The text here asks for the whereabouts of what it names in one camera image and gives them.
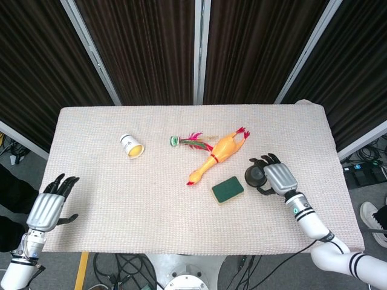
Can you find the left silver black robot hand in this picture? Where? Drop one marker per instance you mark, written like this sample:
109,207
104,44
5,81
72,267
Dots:
45,211

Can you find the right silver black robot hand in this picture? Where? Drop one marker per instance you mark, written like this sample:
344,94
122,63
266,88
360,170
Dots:
281,178

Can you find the black cup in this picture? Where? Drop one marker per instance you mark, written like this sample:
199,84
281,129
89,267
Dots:
254,178

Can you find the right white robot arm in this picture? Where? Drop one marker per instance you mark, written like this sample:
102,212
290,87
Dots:
311,223

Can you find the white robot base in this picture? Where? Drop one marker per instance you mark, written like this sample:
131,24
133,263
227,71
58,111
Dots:
184,272

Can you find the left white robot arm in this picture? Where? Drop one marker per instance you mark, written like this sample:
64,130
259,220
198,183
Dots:
21,269

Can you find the white paper cup yellow inside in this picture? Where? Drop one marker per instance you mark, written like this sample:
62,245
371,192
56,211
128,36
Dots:
130,146

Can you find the person in black clothes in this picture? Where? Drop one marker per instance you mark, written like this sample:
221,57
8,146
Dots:
12,187

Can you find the green yellow sponge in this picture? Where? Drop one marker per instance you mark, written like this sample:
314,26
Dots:
227,189

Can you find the yellow rubber chicken toy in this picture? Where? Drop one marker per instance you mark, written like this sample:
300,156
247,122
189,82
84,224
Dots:
223,148

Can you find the beige woven tablecloth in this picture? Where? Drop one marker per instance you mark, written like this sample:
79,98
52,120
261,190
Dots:
121,205

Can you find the white shoe black laces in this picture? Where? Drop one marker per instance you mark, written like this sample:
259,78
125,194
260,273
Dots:
367,213

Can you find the red green feather shuttlecock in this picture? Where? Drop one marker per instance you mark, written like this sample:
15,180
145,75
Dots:
174,141

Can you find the dark brown partition panel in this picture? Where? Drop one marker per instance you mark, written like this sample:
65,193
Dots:
145,51
36,66
356,66
254,51

